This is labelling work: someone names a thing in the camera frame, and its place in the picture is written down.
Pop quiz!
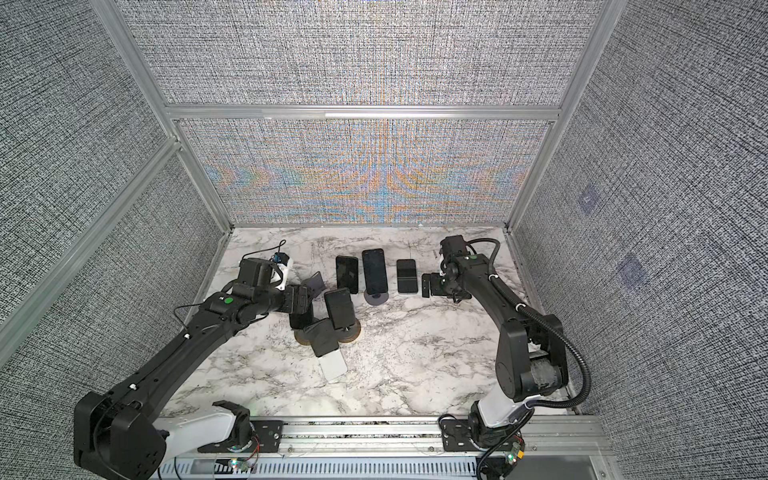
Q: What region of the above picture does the black phone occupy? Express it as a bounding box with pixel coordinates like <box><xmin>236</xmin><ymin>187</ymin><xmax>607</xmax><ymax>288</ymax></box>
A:
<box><xmin>302</xmin><ymin>319</ymin><xmax>339</xmax><ymax>358</ymax></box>
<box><xmin>324</xmin><ymin>288</ymin><xmax>357</xmax><ymax>329</ymax></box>
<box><xmin>396</xmin><ymin>259</ymin><xmax>419</xmax><ymax>294</ymax></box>
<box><xmin>289</xmin><ymin>300</ymin><xmax>315</xmax><ymax>330</ymax></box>
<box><xmin>335</xmin><ymin>256</ymin><xmax>359</xmax><ymax>294</ymax></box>
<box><xmin>362</xmin><ymin>248</ymin><xmax>388</xmax><ymax>296</ymax></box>

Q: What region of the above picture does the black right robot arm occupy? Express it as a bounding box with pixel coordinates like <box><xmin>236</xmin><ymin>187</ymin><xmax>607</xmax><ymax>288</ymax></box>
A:
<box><xmin>433</xmin><ymin>235</ymin><xmax>572</xmax><ymax>449</ymax></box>

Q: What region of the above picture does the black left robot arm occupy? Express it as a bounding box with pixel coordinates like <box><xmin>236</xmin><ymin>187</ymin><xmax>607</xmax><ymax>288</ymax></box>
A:
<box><xmin>73</xmin><ymin>253</ymin><xmax>310</xmax><ymax>479</ymax></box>

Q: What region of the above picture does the purple left phone stand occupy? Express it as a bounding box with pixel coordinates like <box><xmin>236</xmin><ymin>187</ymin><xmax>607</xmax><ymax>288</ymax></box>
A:
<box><xmin>302</xmin><ymin>271</ymin><xmax>327</xmax><ymax>300</ymax></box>

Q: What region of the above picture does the wooden base stand left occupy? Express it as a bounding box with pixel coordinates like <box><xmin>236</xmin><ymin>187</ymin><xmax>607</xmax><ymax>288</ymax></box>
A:
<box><xmin>293</xmin><ymin>330</ymin><xmax>311</xmax><ymax>346</ymax></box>

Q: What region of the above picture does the wooden base stand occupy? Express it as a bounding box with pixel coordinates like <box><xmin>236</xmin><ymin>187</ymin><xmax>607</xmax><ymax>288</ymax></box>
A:
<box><xmin>293</xmin><ymin>330</ymin><xmax>311</xmax><ymax>346</ymax></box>
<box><xmin>335</xmin><ymin>320</ymin><xmax>361</xmax><ymax>343</ymax></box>

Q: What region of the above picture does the black phone on purple stand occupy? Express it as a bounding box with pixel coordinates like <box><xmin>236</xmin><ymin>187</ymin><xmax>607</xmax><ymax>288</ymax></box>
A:
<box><xmin>362</xmin><ymin>248</ymin><xmax>388</xmax><ymax>296</ymax></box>

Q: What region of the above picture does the purple round phone stand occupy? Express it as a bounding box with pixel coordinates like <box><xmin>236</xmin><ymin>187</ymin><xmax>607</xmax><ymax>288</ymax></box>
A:
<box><xmin>364</xmin><ymin>291</ymin><xmax>389</xmax><ymax>306</ymax></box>

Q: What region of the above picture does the black phone on slim stand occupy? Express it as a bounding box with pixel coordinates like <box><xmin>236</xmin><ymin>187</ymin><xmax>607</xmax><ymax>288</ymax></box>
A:
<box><xmin>335</xmin><ymin>256</ymin><xmax>359</xmax><ymax>294</ymax></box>

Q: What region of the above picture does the wooden base stand right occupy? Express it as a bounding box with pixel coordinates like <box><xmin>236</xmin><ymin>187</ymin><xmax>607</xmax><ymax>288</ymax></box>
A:
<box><xmin>335</xmin><ymin>320</ymin><xmax>361</xmax><ymax>343</ymax></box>

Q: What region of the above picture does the white phone stand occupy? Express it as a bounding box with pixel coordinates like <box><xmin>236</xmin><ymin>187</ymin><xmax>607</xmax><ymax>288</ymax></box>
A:
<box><xmin>318</xmin><ymin>349</ymin><xmax>348</xmax><ymax>382</ymax></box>

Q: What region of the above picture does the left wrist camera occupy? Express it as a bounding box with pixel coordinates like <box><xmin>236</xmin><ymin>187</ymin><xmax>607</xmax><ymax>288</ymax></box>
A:
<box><xmin>270</xmin><ymin>252</ymin><xmax>292</xmax><ymax>283</ymax></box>

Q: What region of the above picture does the thin black left cable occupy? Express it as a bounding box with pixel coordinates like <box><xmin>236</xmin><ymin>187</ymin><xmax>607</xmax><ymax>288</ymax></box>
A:
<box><xmin>172</xmin><ymin>239</ymin><xmax>288</xmax><ymax>331</ymax></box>

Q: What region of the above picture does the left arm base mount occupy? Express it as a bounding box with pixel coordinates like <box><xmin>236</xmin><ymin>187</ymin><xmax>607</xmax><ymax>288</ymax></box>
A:
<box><xmin>197</xmin><ymin>400</ymin><xmax>285</xmax><ymax>454</ymax></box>

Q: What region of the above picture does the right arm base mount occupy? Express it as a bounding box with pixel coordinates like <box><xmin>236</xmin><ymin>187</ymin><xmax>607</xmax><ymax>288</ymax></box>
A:
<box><xmin>438</xmin><ymin>417</ymin><xmax>485</xmax><ymax>453</ymax></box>

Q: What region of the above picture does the black corrugated cable conduit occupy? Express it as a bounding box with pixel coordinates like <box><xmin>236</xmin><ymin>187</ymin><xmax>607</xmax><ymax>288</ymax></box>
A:
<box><xmin>466</xmin><ymin>237</ymin><xmax>593</xmax><ymax>410</ymax></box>

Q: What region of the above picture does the white slotted cable duct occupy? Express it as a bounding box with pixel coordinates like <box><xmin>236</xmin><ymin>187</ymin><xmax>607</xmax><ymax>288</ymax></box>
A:
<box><xmin>152</xmin><ymin>457</ymin><xmax>477</xmax><ymax>480</ymax></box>

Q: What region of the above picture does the aluminium front rail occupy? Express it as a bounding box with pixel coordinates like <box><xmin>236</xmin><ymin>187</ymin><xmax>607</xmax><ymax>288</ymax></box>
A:
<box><xmin>107</xmin><ymin>415</ymin><xmax>613</xmax><ymax>460</ymax></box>

